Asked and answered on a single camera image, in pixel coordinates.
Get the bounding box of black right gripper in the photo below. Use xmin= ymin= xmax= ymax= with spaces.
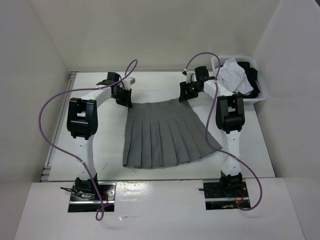
xmin=179 ymin=80 xmax=202 ymax=102

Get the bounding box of grey pleated skirt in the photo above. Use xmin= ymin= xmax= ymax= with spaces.
xmin=122 ymin=98 xmax=222 ymax=169

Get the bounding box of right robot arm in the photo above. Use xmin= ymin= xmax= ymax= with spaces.
xmin=179 ymin=66 xmax=245 ymax=198

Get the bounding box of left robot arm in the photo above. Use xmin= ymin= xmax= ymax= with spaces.
xmin=66 ymin=72 xmax=136 ymax=200

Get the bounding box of white plastic laundry basket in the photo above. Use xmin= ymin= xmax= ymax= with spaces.
xmin=218 ymin=55 xmax=268 ymax=104

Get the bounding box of black skirt in basket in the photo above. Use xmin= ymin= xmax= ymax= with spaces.
xmin=234 ymin=61 xmax=261 ymax=99

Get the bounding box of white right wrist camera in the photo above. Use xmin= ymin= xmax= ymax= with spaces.
xmin=182 ymin=69 xmax=197 ymax=83

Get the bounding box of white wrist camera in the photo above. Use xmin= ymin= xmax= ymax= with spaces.
xmin=122 ymin=77 xmax=136 ymax=90
xmin=182 ymin=69 xmax=197 ymax=83

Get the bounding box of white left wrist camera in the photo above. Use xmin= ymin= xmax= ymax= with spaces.
xmin=122 ymin=77 xmax=136 ymax=90

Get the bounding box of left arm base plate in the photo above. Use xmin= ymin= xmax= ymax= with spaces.
xmin=60 ymin=181 xmax=117 ymax=213

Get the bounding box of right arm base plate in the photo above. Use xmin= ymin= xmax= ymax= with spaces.
xmin=198 ymin=181 xmax=251 ymax=210

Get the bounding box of aluminium table edge rail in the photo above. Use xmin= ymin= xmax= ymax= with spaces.
xmin=39 ymin=71 xmax=78 ymax=182

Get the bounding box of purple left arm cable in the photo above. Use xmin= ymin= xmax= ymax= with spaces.
xmin=38 ymin=58 xmax=139 ymax=222

